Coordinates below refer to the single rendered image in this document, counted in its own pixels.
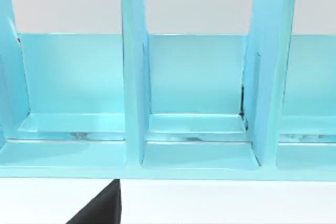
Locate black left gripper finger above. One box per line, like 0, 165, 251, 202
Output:
65, 178, 123, 224

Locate light blue rack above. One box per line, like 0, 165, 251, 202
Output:
0, 0, 336, 182

